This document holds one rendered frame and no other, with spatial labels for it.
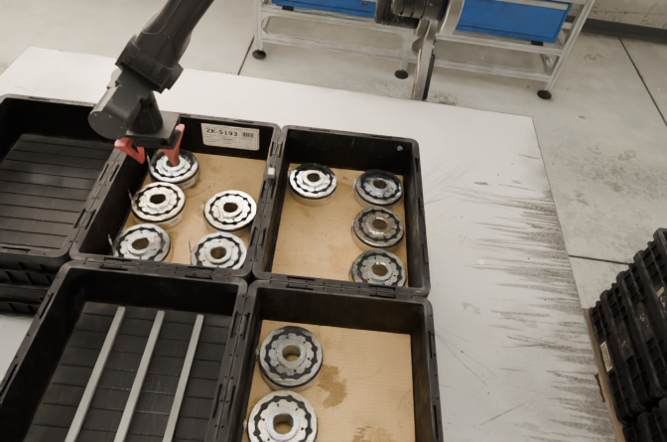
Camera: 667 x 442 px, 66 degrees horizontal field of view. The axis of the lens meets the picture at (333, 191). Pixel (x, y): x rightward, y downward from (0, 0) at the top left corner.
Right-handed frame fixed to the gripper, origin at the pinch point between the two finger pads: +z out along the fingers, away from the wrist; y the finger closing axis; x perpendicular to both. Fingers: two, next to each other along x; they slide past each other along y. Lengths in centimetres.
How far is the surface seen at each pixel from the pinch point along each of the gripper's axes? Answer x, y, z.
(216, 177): 8.8, 6.9, 13.6
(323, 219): 0.8, 31.1, 14.9
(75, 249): -20.5, -7.5, 1.1
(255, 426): -42, 26, 9
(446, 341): -17, 58, 29
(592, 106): 175, 167, 117
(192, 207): -0.5, 4.0, 12.9
